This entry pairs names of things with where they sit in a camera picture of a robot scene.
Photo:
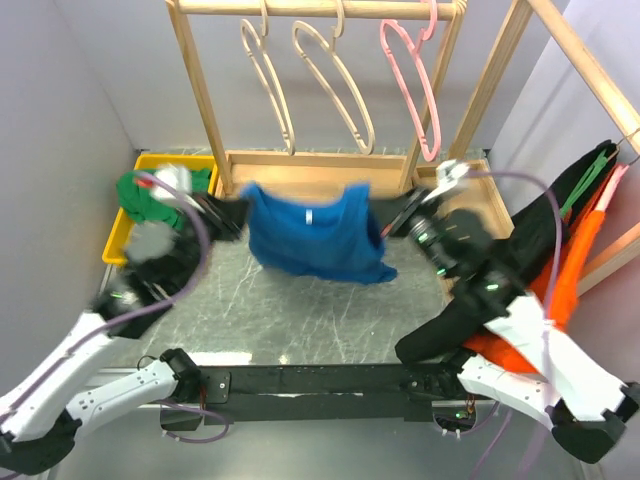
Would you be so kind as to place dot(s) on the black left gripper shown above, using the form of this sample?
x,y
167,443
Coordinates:
x,y
229,216

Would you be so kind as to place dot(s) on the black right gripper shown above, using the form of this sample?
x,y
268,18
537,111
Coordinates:
x,y
411,206

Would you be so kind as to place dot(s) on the blue tank top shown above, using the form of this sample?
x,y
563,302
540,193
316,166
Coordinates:
x,y
339,241

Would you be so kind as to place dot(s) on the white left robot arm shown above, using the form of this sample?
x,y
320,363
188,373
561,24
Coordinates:
x,y
156,248

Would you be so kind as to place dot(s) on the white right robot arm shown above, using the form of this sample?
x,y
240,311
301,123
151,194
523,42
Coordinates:
x,y
506,326

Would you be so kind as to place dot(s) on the green hanger on right rack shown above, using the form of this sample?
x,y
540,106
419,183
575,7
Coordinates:
x,y
589,177

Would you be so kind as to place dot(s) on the pink hanger on right rack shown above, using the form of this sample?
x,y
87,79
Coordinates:
x,y
610,188

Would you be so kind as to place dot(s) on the green garment in tray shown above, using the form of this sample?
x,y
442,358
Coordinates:
x,y
141,207

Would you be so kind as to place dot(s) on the wooden clothes rack centre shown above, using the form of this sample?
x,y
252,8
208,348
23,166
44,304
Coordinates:
x,y
418,39

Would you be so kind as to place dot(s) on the yellow plastic tray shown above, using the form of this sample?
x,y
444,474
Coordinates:
x,y
113,252

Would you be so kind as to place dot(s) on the black hanging garment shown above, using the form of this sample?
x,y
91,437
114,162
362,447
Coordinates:
x,y
527,252

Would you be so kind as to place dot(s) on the orange hanging garment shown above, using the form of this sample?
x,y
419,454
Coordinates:
x,y
564,299

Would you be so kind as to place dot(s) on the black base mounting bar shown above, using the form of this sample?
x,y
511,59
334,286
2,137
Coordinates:
x,y
330,392

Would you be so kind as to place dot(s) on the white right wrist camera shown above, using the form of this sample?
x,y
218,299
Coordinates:
x,y
452,177

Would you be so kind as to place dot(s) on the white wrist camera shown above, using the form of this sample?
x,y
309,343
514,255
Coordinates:
x,y
166,183
452,177

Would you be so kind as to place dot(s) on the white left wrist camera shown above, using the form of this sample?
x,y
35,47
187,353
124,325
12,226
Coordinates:
x,y
166,183

